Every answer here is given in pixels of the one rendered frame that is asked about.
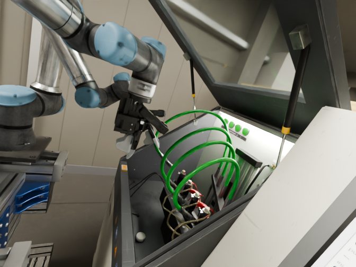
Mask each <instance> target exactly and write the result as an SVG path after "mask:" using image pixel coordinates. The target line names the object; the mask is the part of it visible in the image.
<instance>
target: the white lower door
mask: <svg viewBox="0 0 356 267"><path fill-rule="evenodd" d="M113 206H114V185H113V189H112V192H111V194H110V198H109V204H108V208H107V210H106V214H105V218H104V222H103V226H102V229H101V233H100V237H99V241H98V244H97V246H96V249H95V255H94V260H93V267H111V260H112V233H113Z"/></svg>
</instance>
